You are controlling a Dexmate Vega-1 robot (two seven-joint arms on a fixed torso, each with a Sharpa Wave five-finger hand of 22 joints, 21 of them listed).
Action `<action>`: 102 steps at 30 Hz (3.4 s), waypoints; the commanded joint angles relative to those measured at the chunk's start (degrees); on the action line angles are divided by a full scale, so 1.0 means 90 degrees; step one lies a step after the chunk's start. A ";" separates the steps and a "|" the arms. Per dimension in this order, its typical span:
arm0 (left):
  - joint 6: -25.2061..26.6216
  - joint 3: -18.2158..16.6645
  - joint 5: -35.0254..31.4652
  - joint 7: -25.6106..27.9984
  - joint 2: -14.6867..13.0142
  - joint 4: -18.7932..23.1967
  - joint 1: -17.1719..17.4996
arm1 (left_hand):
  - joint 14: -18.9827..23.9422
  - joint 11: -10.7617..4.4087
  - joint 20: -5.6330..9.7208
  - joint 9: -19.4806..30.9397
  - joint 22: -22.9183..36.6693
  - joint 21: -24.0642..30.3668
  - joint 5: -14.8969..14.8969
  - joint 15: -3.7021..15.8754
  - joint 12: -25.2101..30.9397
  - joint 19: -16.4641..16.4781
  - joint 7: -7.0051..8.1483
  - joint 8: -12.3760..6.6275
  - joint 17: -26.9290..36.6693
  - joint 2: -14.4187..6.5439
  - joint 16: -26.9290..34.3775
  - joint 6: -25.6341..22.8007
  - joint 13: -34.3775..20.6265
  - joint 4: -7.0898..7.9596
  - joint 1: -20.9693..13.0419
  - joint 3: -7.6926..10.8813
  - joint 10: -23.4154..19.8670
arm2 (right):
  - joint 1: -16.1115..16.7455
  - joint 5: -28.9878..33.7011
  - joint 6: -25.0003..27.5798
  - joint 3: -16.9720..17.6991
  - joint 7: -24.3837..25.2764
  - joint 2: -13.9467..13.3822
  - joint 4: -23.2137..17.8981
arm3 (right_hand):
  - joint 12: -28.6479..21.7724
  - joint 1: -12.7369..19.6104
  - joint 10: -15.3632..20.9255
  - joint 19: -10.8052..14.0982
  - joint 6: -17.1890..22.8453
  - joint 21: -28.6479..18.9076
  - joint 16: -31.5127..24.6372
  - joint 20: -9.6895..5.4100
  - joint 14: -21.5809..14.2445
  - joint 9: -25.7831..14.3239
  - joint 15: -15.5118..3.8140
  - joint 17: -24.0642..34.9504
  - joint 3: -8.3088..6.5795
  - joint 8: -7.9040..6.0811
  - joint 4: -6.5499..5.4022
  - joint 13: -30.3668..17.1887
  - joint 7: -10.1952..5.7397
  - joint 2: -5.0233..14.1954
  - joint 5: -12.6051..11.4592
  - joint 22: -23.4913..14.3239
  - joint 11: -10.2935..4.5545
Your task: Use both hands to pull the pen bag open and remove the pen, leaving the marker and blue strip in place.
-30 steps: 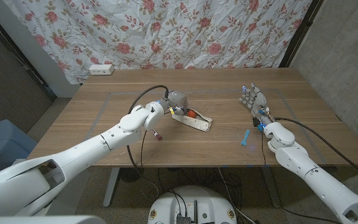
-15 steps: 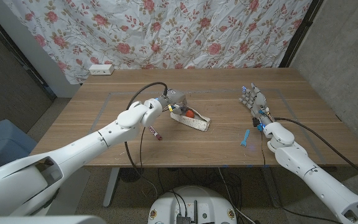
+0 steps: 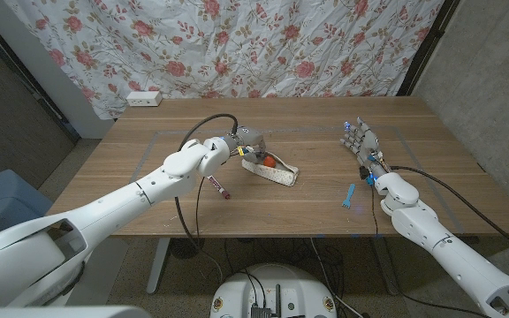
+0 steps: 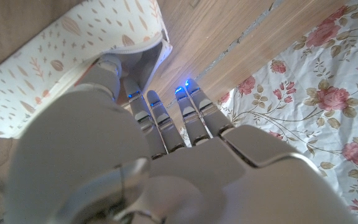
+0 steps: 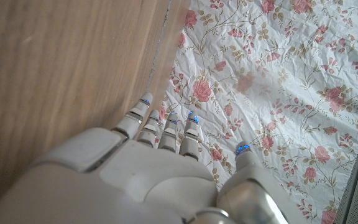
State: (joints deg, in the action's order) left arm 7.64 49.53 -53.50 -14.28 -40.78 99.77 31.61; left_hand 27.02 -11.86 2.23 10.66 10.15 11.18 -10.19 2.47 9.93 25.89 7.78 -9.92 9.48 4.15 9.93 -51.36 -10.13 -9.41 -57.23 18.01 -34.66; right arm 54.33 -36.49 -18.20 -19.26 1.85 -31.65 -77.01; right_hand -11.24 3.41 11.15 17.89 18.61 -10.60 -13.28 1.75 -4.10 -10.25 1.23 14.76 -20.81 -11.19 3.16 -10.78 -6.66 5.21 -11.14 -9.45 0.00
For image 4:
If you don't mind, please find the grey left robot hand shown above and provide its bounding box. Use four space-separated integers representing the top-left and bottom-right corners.
4 54 358 224

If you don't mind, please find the cream patterned pen bag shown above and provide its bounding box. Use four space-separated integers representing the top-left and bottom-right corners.
0 0 173 139

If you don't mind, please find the floral backdrop cloth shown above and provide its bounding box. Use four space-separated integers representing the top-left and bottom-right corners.
178 0 358 224

